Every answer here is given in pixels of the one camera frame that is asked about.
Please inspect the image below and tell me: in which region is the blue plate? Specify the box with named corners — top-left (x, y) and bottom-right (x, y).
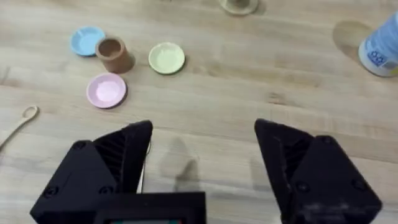
top-left (69, 26), bottom-right (106, 57)

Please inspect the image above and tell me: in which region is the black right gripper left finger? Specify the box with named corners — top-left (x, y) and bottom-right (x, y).
top-left (29, 119), bottom-right (154, 224)

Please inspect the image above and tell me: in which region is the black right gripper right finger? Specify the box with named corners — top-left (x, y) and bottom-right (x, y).
top-left (254, 118), bottom-right (383, 224)

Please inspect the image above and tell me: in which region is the pale green plate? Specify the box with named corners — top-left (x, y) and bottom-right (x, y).
top-left (148, 42), bottom-right (186, 75)

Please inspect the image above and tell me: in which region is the pale blue bottle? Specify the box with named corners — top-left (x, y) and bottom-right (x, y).
top-left (358, 11), bottom-right (398, 78)

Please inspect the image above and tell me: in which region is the wooden spoon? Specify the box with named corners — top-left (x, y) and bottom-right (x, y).
top-left (0, 105), bottom-right (39, 149)

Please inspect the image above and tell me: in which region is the beige cup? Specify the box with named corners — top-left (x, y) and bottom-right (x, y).
top-left (218, 0), bottom-right (259, 16)

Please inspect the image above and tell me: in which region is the brown cup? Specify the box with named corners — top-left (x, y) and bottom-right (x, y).
top-left (95, 36), bottom-right (135, 74)

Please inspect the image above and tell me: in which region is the pink plate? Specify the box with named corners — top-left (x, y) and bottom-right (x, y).
top-left (86, 72), bottom-right (127, 110)

